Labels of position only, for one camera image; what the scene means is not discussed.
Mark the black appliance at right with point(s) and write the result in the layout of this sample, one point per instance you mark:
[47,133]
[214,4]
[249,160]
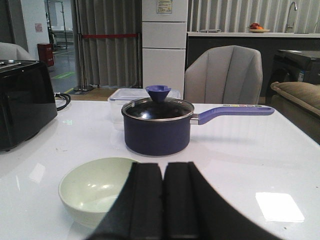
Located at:
[294,66]

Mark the red fire extinguisher box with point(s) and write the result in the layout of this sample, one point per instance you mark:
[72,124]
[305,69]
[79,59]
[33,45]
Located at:
[45,53]

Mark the glass lid with blue knob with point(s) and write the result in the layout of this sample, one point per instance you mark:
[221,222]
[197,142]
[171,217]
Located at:
[158,107]

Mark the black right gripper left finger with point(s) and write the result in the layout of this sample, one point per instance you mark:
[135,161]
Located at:
[137,213]

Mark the white cabinet column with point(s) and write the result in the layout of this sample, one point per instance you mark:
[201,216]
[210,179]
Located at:
[164,38]

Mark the grey upholstered chair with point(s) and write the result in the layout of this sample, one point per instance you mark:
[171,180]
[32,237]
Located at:
[225,75]

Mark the dark blue saucepan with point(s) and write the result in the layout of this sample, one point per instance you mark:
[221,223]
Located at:
[162,137]

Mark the flat tray on counter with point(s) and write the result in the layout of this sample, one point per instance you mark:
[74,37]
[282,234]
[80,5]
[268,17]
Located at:
[210,31]

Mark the chrome faucet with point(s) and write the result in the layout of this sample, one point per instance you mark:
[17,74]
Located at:
[291,16]

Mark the clear plastic food container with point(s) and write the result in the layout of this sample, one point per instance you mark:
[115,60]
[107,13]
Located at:
[121,97]

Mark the black and steel toaster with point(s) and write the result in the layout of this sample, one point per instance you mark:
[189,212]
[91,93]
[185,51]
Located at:
[27,101]

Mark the light green bowl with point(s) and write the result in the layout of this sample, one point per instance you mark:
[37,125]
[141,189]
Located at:
[89,190]

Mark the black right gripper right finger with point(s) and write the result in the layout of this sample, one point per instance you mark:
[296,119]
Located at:
[193,210]

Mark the plate of fruit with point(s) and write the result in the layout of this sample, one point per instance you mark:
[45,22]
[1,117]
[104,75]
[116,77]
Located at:
[257,28]

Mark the barrier post with red belt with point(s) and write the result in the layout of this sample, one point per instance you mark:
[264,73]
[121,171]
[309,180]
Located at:
[111,60]

